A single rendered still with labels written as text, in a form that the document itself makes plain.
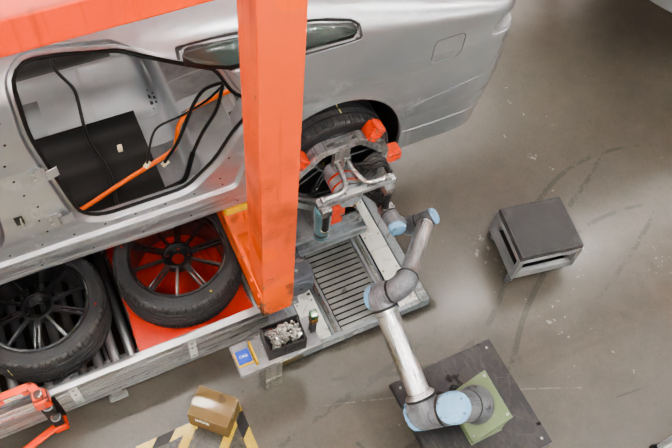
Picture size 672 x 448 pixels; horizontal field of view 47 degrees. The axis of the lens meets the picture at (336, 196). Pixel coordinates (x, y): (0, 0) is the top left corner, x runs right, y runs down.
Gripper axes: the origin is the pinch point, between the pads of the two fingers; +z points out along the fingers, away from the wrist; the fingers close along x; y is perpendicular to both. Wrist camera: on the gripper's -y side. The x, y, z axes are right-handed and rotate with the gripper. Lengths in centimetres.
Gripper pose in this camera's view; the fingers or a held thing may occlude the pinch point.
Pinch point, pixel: (365, 176)
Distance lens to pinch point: 418.4
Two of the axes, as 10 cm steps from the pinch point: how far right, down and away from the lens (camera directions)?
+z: -4.3, -7.8, 4.6
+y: 5.9, 1.5, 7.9
